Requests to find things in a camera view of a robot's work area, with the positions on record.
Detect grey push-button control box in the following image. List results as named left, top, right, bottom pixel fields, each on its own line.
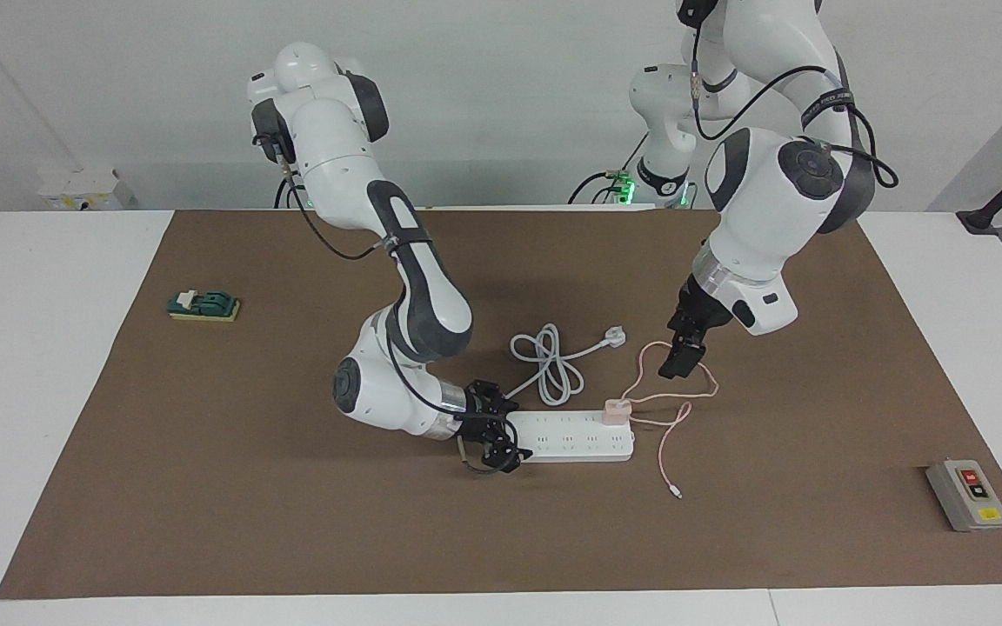
left=925, top=458, right=1002, bottom=534

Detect black base cables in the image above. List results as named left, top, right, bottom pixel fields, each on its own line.
left=567, top=130, right=651, bottom=206

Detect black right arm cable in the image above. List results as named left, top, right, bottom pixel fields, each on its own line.
left=275, top=130, right=502, bottom=476

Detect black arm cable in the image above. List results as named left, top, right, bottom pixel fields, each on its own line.
left=679, top=0, right=900, bottom=190
left=275, top=130, right=502, bottom=476

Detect brown table mat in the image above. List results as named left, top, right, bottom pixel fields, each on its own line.
left=0, top=209, right=1002, bottom=601

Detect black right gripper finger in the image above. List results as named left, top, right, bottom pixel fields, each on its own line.
left=488, top=380, right=519, bottom=427
left=482, top=443, right=524, bottom=475

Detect white power strip with cord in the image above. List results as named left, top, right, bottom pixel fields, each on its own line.
left=505, top=323, right=636, bottom=464

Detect pink USB cable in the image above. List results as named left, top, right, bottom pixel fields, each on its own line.
left=621, top=340, right=720, bottom=500

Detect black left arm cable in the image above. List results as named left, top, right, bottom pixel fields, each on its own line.
left=679, top=0, right=900, bottom=190

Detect white cardboard boxes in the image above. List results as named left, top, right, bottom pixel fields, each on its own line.
left=37, top=166, right=139, bottom=211

